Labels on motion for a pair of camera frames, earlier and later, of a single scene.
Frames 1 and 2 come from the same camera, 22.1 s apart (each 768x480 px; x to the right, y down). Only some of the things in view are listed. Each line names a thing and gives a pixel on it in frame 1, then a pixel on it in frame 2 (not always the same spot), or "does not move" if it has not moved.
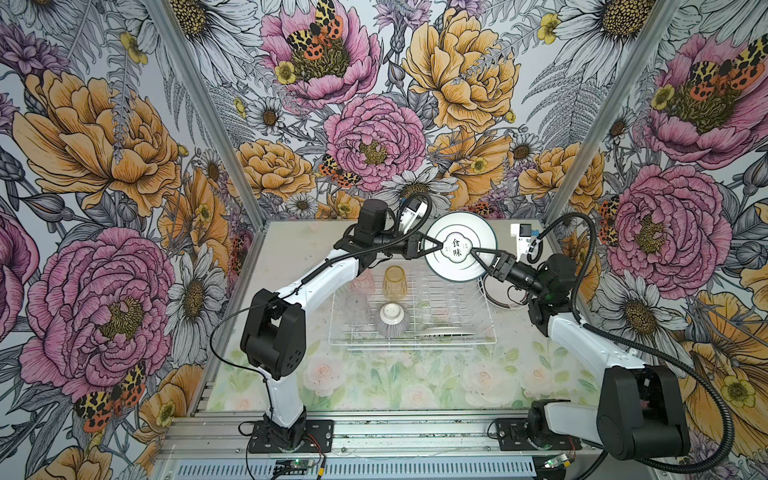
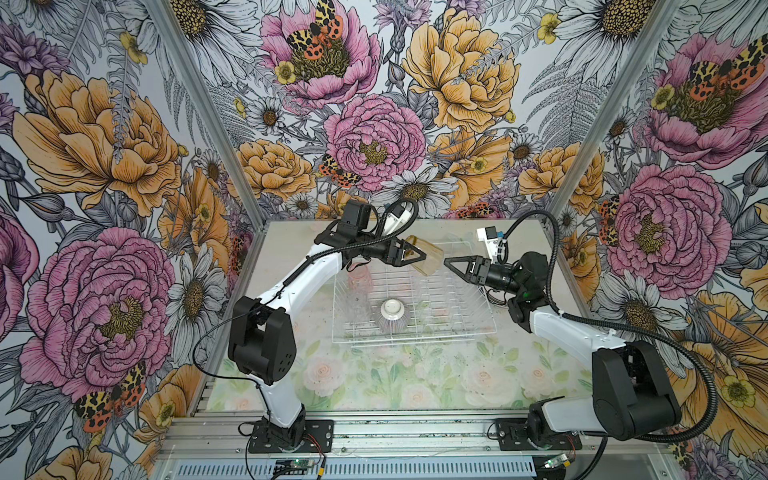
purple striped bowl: [393, 320] does not move
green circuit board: [292, 463] does not move
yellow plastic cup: [395, 283] -> [434, 259]
